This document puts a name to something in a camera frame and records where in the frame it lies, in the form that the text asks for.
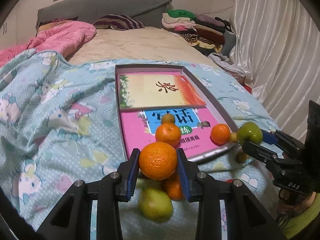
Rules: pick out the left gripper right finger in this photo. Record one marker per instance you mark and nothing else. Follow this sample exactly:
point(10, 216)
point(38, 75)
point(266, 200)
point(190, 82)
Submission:
point(246, 216)

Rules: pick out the stack of folded clothes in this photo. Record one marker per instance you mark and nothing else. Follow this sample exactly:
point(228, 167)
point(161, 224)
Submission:
point(206, 34)

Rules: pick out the green lime fruit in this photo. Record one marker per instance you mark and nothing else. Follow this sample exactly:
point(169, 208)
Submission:
point(250, 131)

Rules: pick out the striped purple pillow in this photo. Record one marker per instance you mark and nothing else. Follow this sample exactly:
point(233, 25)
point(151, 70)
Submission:
point(118, 22)

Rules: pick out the light blue cartoon quilt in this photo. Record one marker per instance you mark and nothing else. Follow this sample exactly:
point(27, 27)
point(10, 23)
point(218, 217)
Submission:
point(59, 123)

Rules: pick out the large green guava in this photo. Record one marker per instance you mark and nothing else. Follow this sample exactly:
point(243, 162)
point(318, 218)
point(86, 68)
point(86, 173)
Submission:
point(153, 202)

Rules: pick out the brown longan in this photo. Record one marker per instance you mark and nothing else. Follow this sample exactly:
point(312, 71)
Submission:
point(241, 157)
point(233, 137)

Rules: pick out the brown longan fruit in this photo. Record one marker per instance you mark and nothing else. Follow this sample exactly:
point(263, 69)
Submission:
point(167, 118)

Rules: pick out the pink exercise book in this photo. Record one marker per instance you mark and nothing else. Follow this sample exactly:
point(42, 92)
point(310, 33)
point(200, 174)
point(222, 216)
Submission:
point(186, 128)

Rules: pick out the large orange tangerine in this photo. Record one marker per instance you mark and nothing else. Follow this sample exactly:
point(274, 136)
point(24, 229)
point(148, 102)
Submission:
point(158, 161)

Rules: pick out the pink quilt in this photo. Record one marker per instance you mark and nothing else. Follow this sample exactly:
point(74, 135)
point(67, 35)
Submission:
point(65, 39)

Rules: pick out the white wardrobe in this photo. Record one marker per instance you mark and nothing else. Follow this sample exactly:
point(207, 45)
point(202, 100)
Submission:
point(8, 36)

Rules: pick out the cream orange book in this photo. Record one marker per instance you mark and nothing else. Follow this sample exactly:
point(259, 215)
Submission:
point(146, 91)

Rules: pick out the shallow grey cardboard box tray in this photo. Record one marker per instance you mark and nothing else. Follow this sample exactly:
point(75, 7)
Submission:
point(211, 102)

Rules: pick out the beige bed sheet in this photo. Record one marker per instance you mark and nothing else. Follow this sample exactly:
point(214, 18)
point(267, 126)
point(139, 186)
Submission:
point(148, 43)

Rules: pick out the grey padded headboard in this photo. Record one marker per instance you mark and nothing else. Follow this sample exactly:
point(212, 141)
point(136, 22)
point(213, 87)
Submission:
point(149, 12)

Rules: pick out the white satin curtain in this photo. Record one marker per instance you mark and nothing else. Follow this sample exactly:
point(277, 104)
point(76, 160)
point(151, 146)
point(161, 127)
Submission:
point(278, 48)

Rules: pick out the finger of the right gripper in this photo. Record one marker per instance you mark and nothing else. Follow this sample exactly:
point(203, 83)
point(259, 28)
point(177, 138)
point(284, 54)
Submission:
point(283, 141)
point(258, 152)

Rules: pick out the small orange tangerine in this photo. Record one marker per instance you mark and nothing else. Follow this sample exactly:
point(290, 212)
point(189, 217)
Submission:
point(220, 134)

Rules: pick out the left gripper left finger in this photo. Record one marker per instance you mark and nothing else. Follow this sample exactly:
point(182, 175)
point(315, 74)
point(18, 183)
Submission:
point(71, 216)

